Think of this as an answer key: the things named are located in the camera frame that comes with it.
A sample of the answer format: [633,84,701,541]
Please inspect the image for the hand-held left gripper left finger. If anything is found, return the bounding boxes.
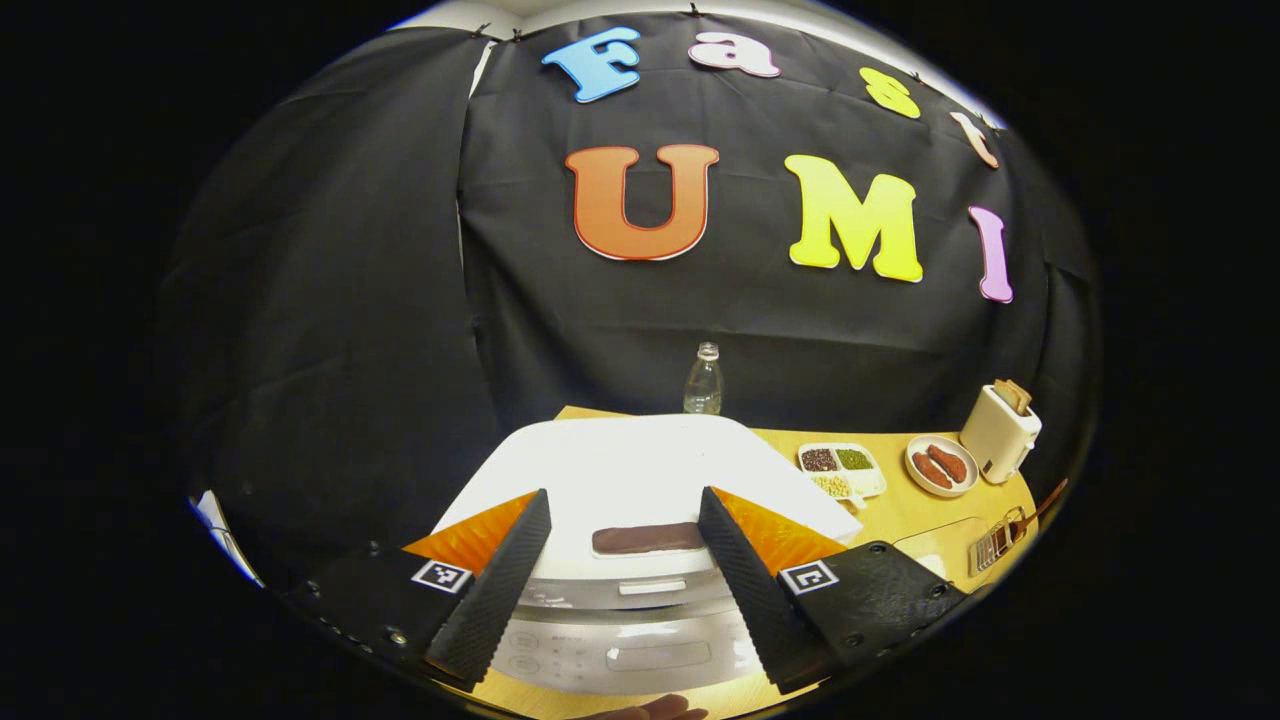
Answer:
[283,488,554,693]

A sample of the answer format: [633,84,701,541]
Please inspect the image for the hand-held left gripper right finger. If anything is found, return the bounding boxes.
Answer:
[697,487,971,696]

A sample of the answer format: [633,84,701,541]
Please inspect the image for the white rice cooker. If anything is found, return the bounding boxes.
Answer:
[430,414,866,698]

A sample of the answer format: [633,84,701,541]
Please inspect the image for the copper wire chopstick holder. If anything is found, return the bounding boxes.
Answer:
[967,507,1031,574]

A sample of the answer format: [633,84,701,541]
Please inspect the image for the wooden spoon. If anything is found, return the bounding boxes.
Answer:
[1005,478,1069,536]

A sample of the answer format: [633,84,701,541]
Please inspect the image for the white divided grain tray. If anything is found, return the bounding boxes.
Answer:
[797,443,888,506]

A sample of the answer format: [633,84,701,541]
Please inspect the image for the white round plate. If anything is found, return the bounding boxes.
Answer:
[905,434,979,498]

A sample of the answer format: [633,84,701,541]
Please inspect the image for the clear plastic bottle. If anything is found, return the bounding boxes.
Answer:
[683,342,724,417]

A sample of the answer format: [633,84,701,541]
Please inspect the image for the white side desk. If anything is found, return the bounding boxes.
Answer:
[190,490,263,586]

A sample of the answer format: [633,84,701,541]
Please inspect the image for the white toaster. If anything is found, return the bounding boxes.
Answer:
[959,385,1042,485]

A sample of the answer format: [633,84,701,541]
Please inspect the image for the black backdrop cloth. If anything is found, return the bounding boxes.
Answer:
[155,10,1101,591]

